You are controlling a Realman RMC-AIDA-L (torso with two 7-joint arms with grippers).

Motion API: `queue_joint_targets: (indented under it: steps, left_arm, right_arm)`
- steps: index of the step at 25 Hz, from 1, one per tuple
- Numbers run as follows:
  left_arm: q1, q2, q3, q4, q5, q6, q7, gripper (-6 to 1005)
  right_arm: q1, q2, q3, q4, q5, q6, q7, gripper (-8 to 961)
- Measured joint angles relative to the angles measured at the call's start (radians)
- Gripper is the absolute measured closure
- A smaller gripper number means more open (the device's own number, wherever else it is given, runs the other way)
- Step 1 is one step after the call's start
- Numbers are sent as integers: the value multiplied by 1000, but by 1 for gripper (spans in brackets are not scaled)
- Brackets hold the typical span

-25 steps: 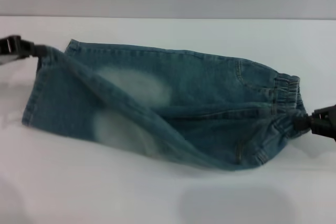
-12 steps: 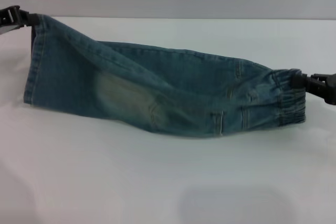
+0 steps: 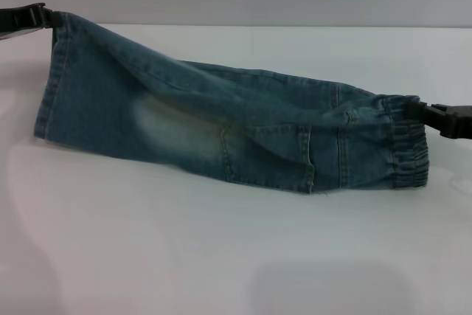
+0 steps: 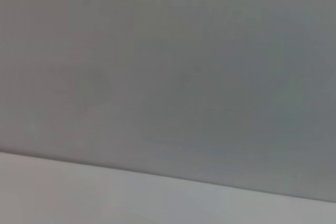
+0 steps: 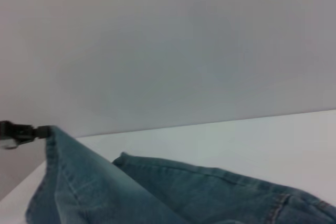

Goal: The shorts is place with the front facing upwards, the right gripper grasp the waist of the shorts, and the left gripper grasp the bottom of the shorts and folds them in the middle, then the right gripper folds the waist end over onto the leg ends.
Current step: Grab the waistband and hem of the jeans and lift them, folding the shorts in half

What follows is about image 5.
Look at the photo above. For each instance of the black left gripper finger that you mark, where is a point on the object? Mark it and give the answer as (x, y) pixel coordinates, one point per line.
(42, 132)

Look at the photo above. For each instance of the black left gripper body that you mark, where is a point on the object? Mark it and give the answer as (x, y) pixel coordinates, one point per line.
(15, 133)

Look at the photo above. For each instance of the blue denim shorts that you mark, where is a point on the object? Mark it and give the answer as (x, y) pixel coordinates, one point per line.
(131, 190)

